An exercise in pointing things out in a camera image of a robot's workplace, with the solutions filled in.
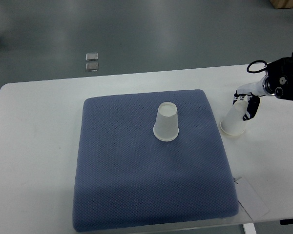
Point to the upper metal floor plate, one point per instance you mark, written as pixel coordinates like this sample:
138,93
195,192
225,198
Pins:
91,56

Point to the lower metal floor plate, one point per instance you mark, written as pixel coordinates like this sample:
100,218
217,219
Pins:
92,66

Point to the white paper tag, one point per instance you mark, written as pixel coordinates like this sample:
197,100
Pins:
250,200

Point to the blue textured foam cushion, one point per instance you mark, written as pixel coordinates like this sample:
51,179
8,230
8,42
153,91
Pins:
126,177

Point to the white paper cup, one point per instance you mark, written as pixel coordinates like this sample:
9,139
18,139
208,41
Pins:
233,124
166,124

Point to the white paper cup on cushion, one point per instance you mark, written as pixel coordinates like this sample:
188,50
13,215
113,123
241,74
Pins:
166,124

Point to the metal floor plate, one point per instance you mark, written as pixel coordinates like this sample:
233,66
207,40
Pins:
92,66
91,56

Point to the brown cardboard box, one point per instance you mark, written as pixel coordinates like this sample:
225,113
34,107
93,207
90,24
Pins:
282,4

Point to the black table control panel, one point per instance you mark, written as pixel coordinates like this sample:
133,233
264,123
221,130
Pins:
286,222

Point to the white table leg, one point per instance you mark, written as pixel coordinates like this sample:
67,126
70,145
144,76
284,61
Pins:
249,228

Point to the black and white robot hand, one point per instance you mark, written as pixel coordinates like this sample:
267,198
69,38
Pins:
251,94

